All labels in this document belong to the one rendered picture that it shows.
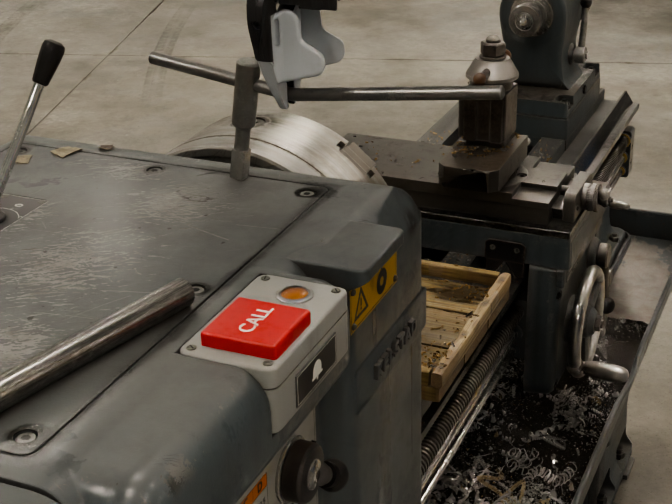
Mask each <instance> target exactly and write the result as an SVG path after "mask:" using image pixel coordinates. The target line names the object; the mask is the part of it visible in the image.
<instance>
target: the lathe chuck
mask: <svg viewBox="0 0 672 504"><path fill-rule="evenodd" d="M256 119H261V120H263V121H265V123H264V124H262V125H259V126H254V127H253V128H252V129H251V133H250V139H254V140H258V141H262V142H265V143H268V144H271V145H273V146H276V147H278V148H281V149H283V150H285V151H287V152H289V153H291V154H293V155H294V156H296V157H298V158H300V159H301V160H303V161H304V162H306V163H307V164H309V165H310V166H311V167H313V168H314V169H315V170H317V171H318V172H319V173H320V174H321V175H323V176H324V177H329V178H336V179H344V180H351V181H358V182H365V183H372V184H379V185H386V186H388V185H387V183H386V182H385V180H384V179H383V177H382V176H381V175H380V173H379V172H378V171H377V169H376V168H375V167H373V168H372V169H371V170H370V171H369V172H368V173H367V174H368V175H370V178H369V177H368V175H367V174H365V175H363V174H362V173H361V171H360V170H359V169H358V168H357V167H356V166H355V165H354V164H353V163H352V162H351V161H350V160H349V159H348V158H347V157H346V156H344V155H343V154H342V153H341V152H340V151H339V150H340V148H339V147H338V145H339V146H340V147H341V148H342V149H343V148H344V147H345V146H346V144H347V143H348V141H347V140H346V139H344V138H343V137H342V136H340V135H339V134H337V133H336V132H334V131H332V130H331V129H329V128H327V127H325V126H323V125H321V124H319V123H317V122H315V121H312V120H310V119H307V118H305V117H302V116H298V115H295V114H291V113H286V112H280V111H269V110H258V111H257V114H256ZM235 129H236V128H235V127H234V126H233V124H232V115H230V116H227V117H225V118H222V119H220V120H218V121H216V122H214V123H212V124H211V125H209V126H208V127H206V128H205V129H203V130H202V131H200V132H198V133H197V134H195V135H194V136H192V137H191V138H189V139H188V140H186V141H185V142H183V143H182V144H180V145H179V146H181V145H183V144H185V143H188V142H191V141H194V140H198V139H202V138H207V137H215V136H235ZM179 146H177V147H179ZM177 147H176V148H177Z"/></svg>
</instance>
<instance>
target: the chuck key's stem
mask: <svg viewBox="0 0 672 504"><path fill-rule="evenodd" d="M258 79H260V67H259V64H258V61H257V60H256V59H255V58H252V57H241V58H239V59H238V60H237V61H236V72H235V85H234V98H233V111H232V124H233V126H234V127H235V128H236V129H235V141H234V148H233V149H232V153H231V166H230V177H231V178H234V179H237V180H241V181H243V180H244V179H245V178H247V177H248V176H249V168H250V156H251V148H249V145H250V133H251V129H252V128H253V127H254V126H255V125H256V114H257V103H258V92H255V91H254V90H253V85H254V83H255V82H256V81H257V80H258Z"/></svg>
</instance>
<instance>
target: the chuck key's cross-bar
mask: <svg viewBox="0 0 672 504"><path fill-rule="evenodd" d="M148 61H149V63H150V64H154V65H158V66H161V67H165V68H169V69H172V70H176V71H180V72H184V73H187V74H191V75H195V76H198V77H202V78H206V79H210V80H213V81H217V82H221V83H224V84H228V85H232V86H234V85H235V72H231V71H227V70H223V69H220V68H216V67H212V66H208V65H204V64H201V63H197V62H193V61H189V60H186V59H182V58H178V57H174V56H171V55H167V54H163V53H159V52H155V51H152V52H151V53H150V54H149V56H148ZM253 90H254V91H255V92H258V93H262V94H265V95H269V96H273V94H272V92H271V90H270V89H269V87H268V85H267V83H266V81H265V80H261V79H258V80H257V81H256V82H255V83H254V85H253ZM504 96H505V88H504V87H503V86H502V85H477V86H400V87H322V88H294V87H288V100H289V101H417V100H502V99H503V98H504ZM273 97H274V96H273Z"/></svg>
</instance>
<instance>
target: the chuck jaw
mask: <svg viewBox="0 0 672 504"><path fill-rule="evenodd" d="M338 147H339V148H340V150H339V151H340V152H341V153H342V154H343V155H344V156H346V157H347V158H348V159H349V160H350V161H351V162H352V163H353V164H354V165H355V166H356V167H357V168H358V169H359V170H360V171H361V173H362V174H363V175H365V174H367V173H368V172H369V171H370V170H371V169H372V168H373V167H375V166H376V165H377V164H376V163H375V162H374V161H373V160H372V159H371V158H370V157H369V156H368V155H366V154H365V153H364V152H363V151H362V150H361V149H360V148H359V147H358V146H357V145H356V144H355V143H354V142H352V143H351V144H350V145H348V146H347V145H346V146H345V147H344V148H343V149H342V148H341V147H340V146H339V145H338ZM367 175H368V174H367ZM368 177H369V178H370V175H368Z"/></svg>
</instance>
